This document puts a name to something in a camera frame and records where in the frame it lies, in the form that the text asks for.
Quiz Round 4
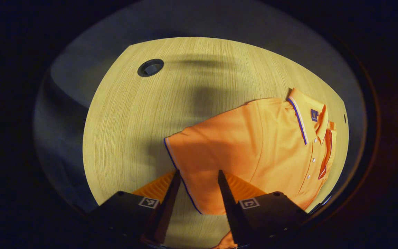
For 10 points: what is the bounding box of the orange polo T-shirt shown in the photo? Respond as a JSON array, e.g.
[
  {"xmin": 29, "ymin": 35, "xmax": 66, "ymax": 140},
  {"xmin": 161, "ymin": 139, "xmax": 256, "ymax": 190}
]
[{"xmin": 163, "ymin": 87, "xmax": 338, "ymax": 249}]

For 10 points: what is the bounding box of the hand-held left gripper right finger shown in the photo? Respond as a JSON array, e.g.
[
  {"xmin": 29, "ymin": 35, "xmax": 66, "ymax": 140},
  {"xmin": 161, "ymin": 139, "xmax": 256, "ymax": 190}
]
[{"xmin": 218, "ymin": 169, "xmax": 309, "ymax": 247}]

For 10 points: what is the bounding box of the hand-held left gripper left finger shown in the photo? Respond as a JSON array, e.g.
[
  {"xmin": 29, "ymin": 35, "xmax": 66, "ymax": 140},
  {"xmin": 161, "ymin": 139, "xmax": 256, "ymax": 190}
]
[{"xmin": 89, "ymin": 169, "xmax": 182, "ymax": 247}]

